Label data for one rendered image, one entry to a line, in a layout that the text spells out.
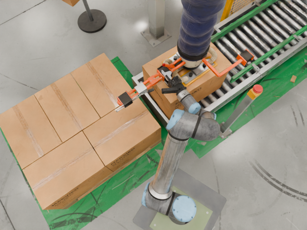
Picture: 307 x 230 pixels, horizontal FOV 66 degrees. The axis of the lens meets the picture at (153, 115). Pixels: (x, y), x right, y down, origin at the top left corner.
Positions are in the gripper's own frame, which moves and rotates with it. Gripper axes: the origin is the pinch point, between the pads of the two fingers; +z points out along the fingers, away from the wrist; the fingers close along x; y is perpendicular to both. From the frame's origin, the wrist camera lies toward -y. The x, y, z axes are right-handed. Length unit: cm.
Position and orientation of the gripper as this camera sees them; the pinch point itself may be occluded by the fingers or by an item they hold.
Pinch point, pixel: (161, 74)
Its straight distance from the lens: 175.3
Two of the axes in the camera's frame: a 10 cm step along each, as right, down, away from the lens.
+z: -5.8, -7.6, 2.9
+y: 8.1, -5.6, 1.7
